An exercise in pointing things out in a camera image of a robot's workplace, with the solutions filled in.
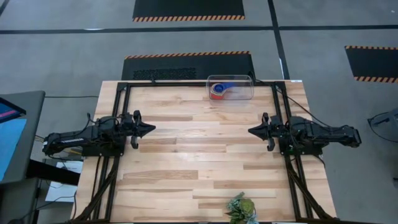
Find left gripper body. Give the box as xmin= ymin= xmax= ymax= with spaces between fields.
xmin=123 ymin=110 xmax=141 ymax=149

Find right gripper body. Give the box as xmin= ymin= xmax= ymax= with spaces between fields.
xmin=262 ymin=113 xmax=289 ymax=152

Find red measuring cup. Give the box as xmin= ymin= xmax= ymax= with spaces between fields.
xmin=208 ymin=82 xmax=225 ymax=100

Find dark indigo measuring cup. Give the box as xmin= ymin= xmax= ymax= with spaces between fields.
xmin=213 ymin=81 xmax=239 ymax=94

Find clear plastic bin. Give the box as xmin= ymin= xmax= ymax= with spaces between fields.
xmin=206 ymin=74 xmax=255 ymax=101

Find black mat hazard-striped edge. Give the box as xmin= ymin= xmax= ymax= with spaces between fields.
xmin=121 ymin=50 xmax=256 ymax=81
xmin=132 ymin=0 xmax=246 ymax=22
xmin=344 ymin=45 xmax=398 ymax=84

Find artificial succulent plant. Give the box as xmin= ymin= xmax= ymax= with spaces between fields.
xmin=225 ymin=192 xmax=259 ymax=224

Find black desk support bar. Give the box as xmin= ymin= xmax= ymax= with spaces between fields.
xmin=26 ymin=159 xmax=81 ymax=187

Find white papers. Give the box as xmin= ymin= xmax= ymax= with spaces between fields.
xmin=45 ymin=159 xmax=84 ymax=203

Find blue-lit computer screen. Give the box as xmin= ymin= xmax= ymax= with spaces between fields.
xmin=0 ymin=96 xmax=27 ymax=183

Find black cable to right arm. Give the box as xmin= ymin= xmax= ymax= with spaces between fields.
xmin=275 ymin=86 xmax=349 ymax=130

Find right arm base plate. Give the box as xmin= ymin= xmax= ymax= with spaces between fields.
xmin=278 ymin=130 xmax=330 ymax=156

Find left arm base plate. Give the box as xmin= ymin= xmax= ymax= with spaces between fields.
xmin=76 ymin=141 xmax=126 ymax=157

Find black table frame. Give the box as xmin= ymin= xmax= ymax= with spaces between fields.
xmin=72 ymin=80 xmax=336 ymax=223

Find black stand with cable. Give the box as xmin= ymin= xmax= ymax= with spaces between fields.
xmin=366 ymin=108 xmax=398 ymax=189

